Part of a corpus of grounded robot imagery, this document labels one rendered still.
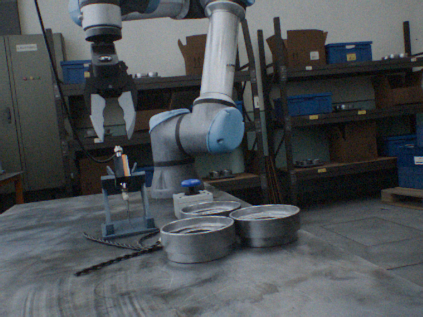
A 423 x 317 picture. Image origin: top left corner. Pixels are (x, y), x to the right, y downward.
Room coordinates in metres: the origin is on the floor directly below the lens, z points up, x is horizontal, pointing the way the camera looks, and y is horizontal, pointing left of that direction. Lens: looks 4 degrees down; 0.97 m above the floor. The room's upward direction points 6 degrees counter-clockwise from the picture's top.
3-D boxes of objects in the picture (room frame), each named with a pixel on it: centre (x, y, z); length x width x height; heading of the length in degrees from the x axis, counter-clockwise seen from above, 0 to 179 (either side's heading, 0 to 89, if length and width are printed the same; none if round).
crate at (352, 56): (4.75, -1.54, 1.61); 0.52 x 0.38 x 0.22; 105
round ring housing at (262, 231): (0.64, -0.07, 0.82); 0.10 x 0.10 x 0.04
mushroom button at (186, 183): (0.86, 0.05, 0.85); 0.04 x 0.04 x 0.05
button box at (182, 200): (0.87, 0.05, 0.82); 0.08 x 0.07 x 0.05; 12
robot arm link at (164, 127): (1.20, 0.10, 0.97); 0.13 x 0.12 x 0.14; 55
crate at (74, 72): (4.18, 1.07, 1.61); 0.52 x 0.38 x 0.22; 105
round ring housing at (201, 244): (0.60, 0.03, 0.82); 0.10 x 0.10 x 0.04
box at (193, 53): (4.41, -0.07, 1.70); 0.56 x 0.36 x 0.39; 97
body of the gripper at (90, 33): (0.86, 0.19, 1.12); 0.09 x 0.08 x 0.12; 15
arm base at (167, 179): (1.20, 0.10, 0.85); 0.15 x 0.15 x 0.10
